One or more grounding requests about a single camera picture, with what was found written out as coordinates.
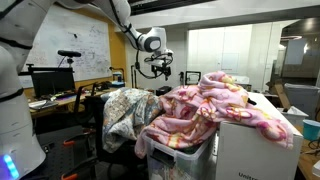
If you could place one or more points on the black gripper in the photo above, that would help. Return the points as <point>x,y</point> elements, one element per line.
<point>161,69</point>

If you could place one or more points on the pink patterned fleece blanket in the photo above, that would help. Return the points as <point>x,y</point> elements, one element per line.
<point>206,110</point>

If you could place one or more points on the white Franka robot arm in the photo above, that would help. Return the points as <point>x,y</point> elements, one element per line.
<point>13,116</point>

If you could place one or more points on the clear plastic storage bin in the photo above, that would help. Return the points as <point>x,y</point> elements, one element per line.
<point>186,163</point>

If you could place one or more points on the grey trash bin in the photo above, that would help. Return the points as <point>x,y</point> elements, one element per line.
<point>301,98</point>

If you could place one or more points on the small black box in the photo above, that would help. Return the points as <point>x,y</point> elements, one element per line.
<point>164,91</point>

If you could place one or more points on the black framed tablet screen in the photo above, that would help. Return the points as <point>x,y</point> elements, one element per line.
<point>193,78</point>

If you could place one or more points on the small blue container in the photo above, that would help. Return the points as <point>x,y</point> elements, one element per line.
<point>118,80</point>

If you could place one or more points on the floral patchwork quilt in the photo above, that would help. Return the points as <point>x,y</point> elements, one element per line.
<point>126,113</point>

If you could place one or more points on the black office chair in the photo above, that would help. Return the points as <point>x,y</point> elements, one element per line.
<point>116,158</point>

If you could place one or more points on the wooden office desk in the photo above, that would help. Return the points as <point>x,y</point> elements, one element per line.
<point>66,101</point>

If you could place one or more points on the wide black desktop monitor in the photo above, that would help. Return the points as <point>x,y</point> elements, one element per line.
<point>53,83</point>

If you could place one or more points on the flattened brown cardboard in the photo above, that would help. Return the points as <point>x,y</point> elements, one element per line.
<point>281,96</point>

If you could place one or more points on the large white cardboard box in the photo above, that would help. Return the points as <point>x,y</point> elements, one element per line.
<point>253,156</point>

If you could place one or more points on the white computer keyboard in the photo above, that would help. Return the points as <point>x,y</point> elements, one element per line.
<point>41,104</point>

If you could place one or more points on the small white open box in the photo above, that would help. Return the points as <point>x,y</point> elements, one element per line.
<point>293,118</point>

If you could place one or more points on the teal plastic cup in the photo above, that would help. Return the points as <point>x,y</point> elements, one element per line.
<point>311,131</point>

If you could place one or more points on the large wall whiteboard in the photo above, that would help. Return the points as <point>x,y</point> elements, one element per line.
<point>83,43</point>

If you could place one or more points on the black camera on stand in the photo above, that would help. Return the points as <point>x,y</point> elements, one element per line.
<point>68,53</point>

